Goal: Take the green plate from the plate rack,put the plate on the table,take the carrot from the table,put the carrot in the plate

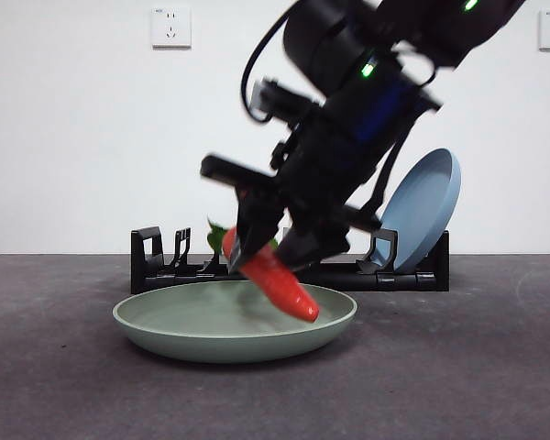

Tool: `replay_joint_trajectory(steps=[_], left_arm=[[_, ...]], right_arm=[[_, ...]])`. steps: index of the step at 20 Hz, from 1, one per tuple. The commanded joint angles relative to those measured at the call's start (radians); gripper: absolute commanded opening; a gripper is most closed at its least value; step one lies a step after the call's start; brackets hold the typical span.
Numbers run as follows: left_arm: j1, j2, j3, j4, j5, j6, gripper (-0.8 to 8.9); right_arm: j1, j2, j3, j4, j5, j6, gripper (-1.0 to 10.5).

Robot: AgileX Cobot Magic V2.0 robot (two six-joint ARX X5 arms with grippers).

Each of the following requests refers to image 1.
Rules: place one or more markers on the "black plate rack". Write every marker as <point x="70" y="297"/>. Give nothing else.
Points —
<point x="394" y="282"/>

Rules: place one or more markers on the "green round plate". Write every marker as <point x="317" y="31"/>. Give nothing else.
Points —
<point x="188" y="339"/>

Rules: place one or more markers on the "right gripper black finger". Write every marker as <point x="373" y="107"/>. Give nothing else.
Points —
<point x="256" y="215"/>
<point x="311" y="245"/>

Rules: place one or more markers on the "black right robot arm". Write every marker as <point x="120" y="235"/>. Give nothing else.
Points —
<point x="330" y="41"/>

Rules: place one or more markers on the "orange carrot with green leaves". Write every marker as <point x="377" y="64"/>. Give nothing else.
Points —
<point x="284" y="289"/>

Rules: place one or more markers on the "blue round plate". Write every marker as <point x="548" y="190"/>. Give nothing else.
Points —
<point x="426" y="206"/>

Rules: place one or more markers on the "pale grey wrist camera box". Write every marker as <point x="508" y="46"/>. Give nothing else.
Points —
<point x="256" y="97"/>

